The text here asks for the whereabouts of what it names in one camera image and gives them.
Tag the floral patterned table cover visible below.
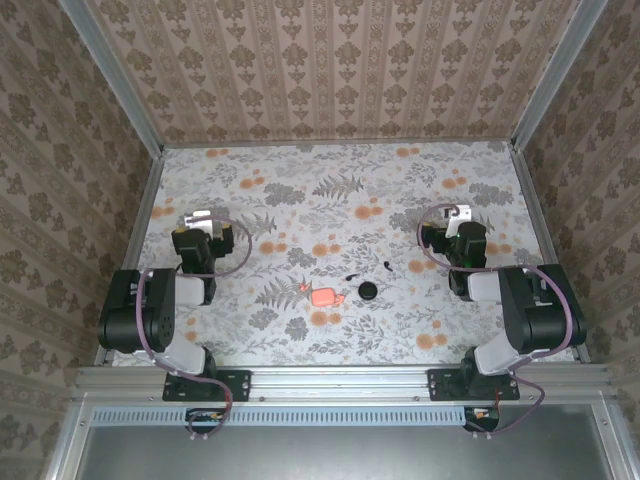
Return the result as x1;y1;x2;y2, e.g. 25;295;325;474
112;140;576;367

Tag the black wiring junction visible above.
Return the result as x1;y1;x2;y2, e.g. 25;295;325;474
185;407;234;435
462;405;501;434

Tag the wide aluminium extrusion beam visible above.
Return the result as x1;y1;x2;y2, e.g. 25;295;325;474
74;365;614;401

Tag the grey metal sheet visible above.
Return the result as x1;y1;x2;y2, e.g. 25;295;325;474
74;424;616;480

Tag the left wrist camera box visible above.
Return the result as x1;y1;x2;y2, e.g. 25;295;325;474
182;209;216;233

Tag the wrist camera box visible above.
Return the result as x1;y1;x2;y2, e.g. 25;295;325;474
182;209;216;233
446;203;473;237

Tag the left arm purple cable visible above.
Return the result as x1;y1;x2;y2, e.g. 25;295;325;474
132;217;254;441

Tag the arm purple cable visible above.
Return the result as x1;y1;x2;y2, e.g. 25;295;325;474
417;203;576;440
132;217;254;441

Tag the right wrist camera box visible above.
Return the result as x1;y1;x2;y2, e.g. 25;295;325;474
446;203;473;237

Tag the aluminium table edge rail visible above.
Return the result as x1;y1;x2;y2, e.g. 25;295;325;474
509;147;591;364
162;138;516;150
97;149;166;366

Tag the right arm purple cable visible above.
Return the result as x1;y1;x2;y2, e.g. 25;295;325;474
417;203;576;440

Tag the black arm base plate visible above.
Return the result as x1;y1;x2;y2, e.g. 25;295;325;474
163;368;251;403
427;368;521;403

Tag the aluminium frame post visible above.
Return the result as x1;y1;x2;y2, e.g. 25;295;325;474
510;0;609;151
58;0;165;156

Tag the grey slotted cable duct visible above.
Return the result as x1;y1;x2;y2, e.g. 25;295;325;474
92;405;469;426

